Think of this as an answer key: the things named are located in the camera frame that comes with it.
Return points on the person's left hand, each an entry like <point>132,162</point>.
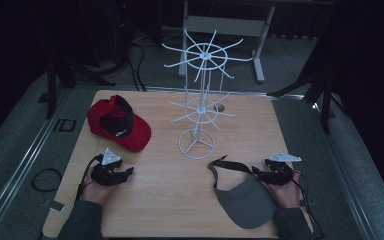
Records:
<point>95,192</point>

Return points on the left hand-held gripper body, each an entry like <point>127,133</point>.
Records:
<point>108,166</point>

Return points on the metal floor rail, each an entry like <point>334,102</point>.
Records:
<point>26,146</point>
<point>343,173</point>

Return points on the black metal stand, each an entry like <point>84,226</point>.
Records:
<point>326,106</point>
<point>50,90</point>

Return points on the red and black cap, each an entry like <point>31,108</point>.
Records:
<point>136,135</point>

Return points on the person's right hand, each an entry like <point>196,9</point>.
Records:
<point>288,195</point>

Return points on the white-framed desk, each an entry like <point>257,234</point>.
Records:
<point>226,26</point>

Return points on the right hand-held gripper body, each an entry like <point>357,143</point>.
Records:
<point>280,173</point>

